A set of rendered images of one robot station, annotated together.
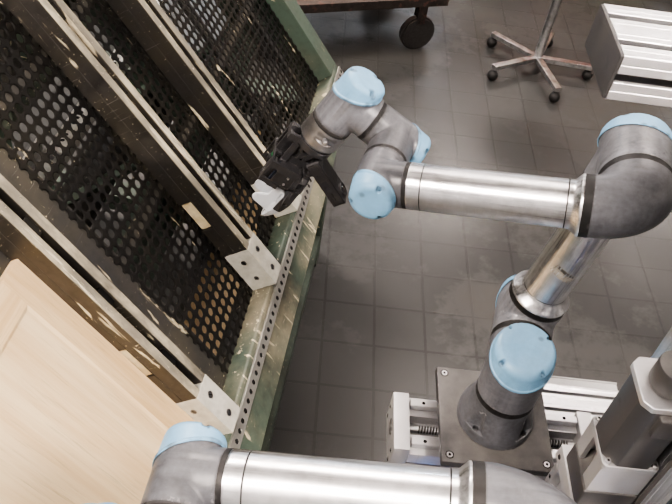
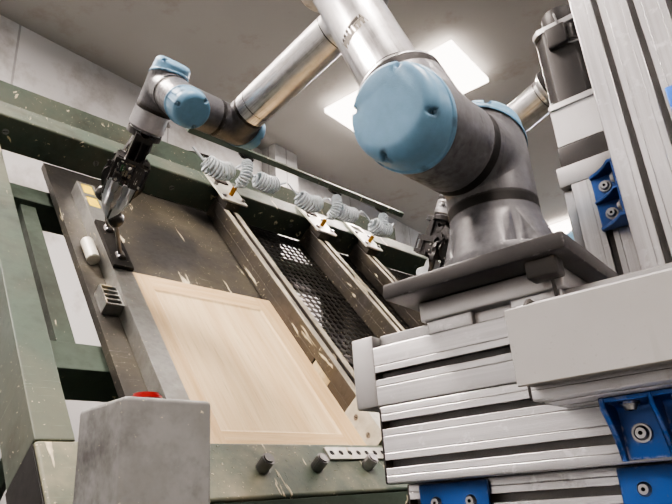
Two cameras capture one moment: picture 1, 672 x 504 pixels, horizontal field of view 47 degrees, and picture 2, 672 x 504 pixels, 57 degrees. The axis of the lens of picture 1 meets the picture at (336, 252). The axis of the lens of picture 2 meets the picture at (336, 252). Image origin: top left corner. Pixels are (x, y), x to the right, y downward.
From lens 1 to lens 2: 174 cm
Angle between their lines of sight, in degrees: 77
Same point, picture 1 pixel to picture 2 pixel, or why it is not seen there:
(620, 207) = not seen: hidden behind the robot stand
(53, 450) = (229, 343)
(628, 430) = (545, 69)
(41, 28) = (341, 281)
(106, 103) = (368, 313)
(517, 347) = not seen: hidden behind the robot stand
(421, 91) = not seen: outside the picture
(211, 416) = (367, 416)
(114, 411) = (287, 372)
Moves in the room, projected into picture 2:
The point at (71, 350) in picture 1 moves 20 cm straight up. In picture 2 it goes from (276, 337) to (273, 265)
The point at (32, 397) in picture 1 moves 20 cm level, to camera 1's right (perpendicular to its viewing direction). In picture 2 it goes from (235, 325) to (290, 304)
